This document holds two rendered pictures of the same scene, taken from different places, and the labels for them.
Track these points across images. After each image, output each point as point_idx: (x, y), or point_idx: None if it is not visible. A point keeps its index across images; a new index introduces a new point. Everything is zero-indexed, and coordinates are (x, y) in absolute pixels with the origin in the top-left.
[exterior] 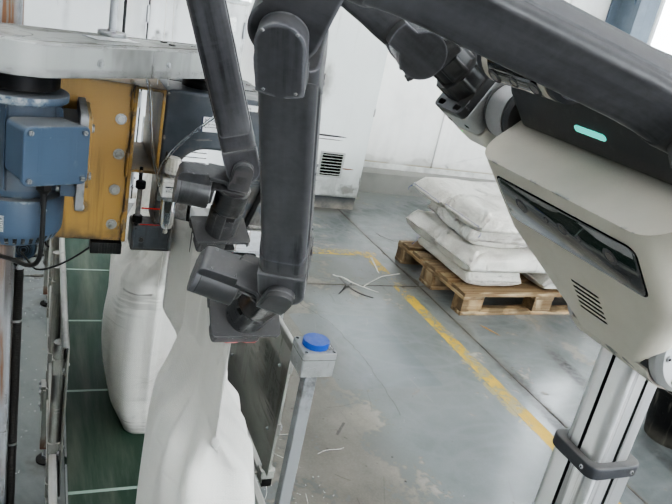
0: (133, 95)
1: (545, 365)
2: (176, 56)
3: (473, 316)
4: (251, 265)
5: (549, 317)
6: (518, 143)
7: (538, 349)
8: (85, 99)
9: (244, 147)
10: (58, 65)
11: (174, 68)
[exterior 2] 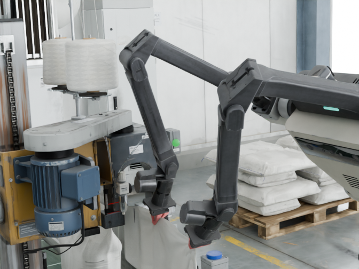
0: (94, 145)
1: (336, 255)
2: (114, 120)
3: (275, 237)
4: (208, 204)
5: (327, 224)
6: (299, 119)
7: (327, 246)
8: (78, 153)
9: (170, 155)
10: (78, 140)
11: (114, 126)
